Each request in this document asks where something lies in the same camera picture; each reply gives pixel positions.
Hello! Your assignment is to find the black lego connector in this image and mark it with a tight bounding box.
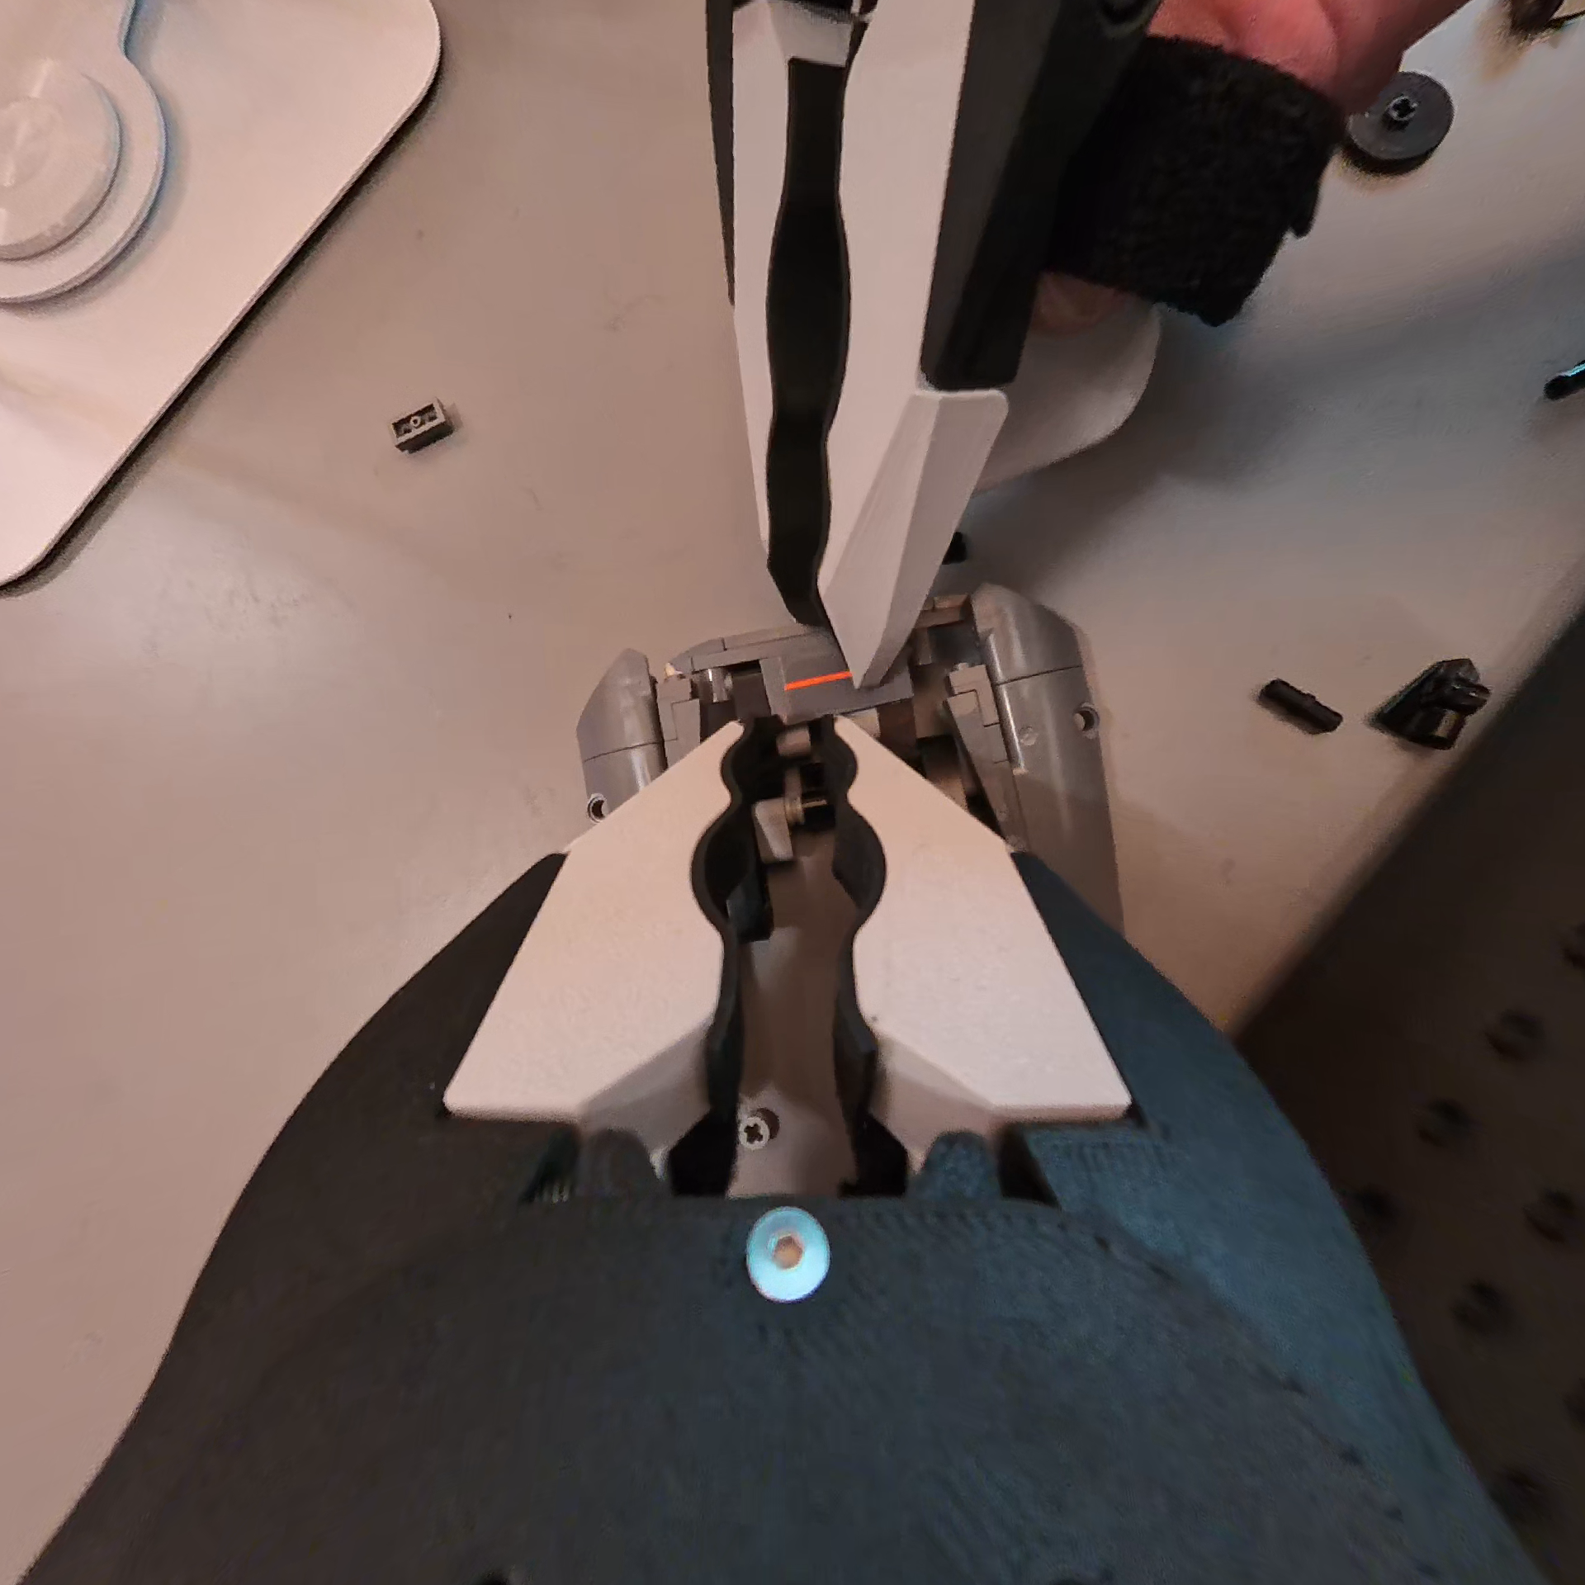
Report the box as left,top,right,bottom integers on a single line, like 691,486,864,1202
1372,658,1493,752

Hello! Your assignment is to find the black perforated board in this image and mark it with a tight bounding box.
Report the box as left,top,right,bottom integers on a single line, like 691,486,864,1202
1238,613,1585,1585

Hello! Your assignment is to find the person's right hand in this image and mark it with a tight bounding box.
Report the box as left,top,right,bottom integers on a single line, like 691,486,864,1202
1145,0,1427,115

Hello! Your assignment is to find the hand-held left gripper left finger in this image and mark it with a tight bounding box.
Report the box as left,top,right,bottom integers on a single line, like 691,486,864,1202
444,720,776,1177

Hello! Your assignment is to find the black round screw washer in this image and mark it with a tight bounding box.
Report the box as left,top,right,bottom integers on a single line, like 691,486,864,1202
1344,71,1459,166

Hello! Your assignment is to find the white stand base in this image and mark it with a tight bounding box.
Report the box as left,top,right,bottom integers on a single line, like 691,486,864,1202
0,0,444,586

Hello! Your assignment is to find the grey lego door assembly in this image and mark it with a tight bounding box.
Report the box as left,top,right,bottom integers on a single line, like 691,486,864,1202
576,588,1123,930

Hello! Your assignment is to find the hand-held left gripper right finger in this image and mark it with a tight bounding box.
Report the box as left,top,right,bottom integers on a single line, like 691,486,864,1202
817,719,1134,1166

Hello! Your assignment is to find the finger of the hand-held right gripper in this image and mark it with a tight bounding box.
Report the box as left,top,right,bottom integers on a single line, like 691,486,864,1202
728,0,862,626
817,0,1008,694

